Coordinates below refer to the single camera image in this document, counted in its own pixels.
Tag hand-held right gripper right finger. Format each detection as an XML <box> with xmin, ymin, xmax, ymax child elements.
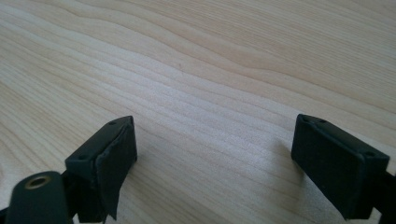
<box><xmin>290</xmin><ymin>113</ymin><xmax>390</xmax><ymax>220</ymax></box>

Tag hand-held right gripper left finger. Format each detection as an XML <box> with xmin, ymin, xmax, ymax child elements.
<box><xmin>64</xmin><ymin>115</ymin><xmax>138</xmax><ymax>223</ymax></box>

